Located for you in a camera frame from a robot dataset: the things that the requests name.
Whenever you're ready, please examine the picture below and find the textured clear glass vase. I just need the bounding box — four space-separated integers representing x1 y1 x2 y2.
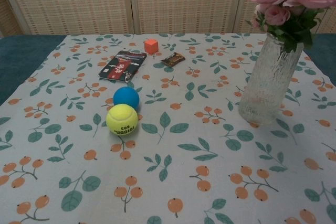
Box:
238 33 305 126

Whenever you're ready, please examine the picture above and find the brown snack wrapper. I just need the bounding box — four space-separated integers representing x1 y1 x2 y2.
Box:
161 52 186 67

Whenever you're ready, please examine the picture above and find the blue rubber ball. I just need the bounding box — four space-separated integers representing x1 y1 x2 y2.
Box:
113 87 140 110

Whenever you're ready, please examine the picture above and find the yellow tennis ball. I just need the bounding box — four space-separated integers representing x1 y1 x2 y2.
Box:
106 104 138 136

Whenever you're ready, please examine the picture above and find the orange cube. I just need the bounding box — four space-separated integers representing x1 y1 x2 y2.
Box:
144 39 160 54

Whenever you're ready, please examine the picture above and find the dark patterned card packet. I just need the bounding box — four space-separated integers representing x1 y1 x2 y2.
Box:
99 50 148 82

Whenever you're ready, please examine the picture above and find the floral printed tablecloth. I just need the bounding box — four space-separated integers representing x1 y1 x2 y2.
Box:
0 33 336 224

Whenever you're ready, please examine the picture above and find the woven folding screen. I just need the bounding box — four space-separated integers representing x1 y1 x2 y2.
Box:
0 0 336 38

